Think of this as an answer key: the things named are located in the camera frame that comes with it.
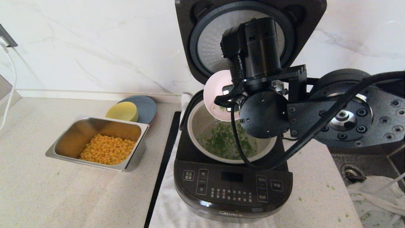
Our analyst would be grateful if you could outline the black rice cooker lid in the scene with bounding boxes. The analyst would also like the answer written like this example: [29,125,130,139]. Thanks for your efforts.
[175,0,327,85]

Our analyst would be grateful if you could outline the dark wall socket plate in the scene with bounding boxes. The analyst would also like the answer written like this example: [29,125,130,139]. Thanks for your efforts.
[0,24,18,48]

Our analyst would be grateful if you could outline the grey inner pot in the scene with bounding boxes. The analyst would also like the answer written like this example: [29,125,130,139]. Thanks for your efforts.
[187,99,278,164]

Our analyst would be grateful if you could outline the blue plate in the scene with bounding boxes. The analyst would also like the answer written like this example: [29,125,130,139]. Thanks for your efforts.
[118,95,157,125]

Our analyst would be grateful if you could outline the yellow corn kernels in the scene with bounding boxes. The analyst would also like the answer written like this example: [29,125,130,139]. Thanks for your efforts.
[79,134,136,166]

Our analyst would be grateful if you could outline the stainless steel tray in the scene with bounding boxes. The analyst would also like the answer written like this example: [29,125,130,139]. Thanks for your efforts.
[45,117,149,172]

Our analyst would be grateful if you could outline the chopped green scallions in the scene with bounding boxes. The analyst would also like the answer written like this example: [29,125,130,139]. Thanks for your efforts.
[198,106,257,160]

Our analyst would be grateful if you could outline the black rice cooker body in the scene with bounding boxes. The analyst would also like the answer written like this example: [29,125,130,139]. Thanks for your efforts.
[173,89,294,224]

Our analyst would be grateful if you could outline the white bowl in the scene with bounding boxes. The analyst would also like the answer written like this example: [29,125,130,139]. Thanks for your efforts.
[203,70,248,122]

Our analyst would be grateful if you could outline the metal sink drain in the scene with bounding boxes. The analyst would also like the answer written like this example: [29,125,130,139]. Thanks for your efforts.
[341,164,367,184]

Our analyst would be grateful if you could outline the yellow bowl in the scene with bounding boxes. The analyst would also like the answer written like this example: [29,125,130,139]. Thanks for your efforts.
[105,101,139,123]

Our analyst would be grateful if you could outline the white towel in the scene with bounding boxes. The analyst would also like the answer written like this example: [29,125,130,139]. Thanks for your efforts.
[149,93,276,228]

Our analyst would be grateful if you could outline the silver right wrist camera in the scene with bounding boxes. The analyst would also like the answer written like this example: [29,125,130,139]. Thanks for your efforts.
[273,80,288,96]

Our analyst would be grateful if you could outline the white cable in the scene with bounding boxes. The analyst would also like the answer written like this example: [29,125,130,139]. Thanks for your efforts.
[0,38,17,131]

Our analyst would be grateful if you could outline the white cloth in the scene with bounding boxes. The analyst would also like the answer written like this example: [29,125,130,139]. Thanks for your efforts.
[346,176,405,228]

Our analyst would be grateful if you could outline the black strip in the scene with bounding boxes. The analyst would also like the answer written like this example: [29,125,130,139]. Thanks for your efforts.
[144,111,182,228]

